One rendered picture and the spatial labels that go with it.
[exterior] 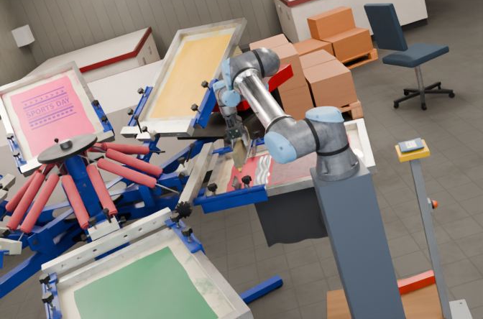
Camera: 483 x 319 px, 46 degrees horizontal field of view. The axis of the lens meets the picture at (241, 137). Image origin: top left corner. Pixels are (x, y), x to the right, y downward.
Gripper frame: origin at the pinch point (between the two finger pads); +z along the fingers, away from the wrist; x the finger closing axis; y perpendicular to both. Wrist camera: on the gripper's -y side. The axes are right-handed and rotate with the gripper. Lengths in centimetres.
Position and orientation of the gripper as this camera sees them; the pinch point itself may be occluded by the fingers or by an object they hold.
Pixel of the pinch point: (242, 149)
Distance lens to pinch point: 275.3
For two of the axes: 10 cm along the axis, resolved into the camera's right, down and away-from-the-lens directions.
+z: 2.9, 9.0, 3.2
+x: 9.5, -2.3, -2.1
